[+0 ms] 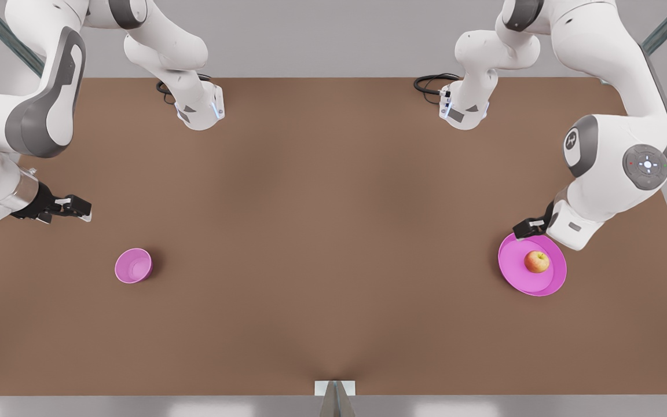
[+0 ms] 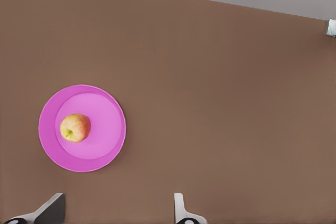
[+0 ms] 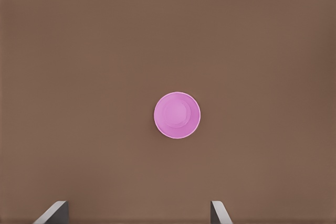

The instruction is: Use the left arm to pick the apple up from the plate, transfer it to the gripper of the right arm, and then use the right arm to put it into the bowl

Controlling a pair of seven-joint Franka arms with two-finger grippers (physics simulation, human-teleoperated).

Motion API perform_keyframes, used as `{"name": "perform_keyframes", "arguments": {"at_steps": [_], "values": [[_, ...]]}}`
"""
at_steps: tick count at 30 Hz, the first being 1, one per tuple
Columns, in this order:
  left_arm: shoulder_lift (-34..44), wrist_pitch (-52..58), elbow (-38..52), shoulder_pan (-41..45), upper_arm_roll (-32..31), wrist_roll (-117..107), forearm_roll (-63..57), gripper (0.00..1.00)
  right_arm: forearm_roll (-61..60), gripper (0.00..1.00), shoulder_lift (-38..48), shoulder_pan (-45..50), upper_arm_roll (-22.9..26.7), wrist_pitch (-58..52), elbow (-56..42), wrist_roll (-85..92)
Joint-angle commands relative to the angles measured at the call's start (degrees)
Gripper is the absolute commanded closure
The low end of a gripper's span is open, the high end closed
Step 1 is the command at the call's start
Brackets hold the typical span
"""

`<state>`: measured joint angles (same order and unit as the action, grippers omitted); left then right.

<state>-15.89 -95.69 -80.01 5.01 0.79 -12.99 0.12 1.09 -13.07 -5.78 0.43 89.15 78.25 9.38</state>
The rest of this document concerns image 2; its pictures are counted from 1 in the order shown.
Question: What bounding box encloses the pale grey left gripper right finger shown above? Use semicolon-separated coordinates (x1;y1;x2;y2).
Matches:
174;193;207;224

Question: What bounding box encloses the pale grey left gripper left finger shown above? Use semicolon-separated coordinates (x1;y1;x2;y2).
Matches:
1;193;66;224

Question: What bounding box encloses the red yellow apple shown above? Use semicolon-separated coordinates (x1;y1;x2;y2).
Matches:
60;113;91;143

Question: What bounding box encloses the pink round plate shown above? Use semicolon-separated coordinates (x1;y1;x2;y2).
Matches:
38;84;127;173

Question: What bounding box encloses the silver frame post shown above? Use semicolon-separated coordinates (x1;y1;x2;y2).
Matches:
324;18;336;37

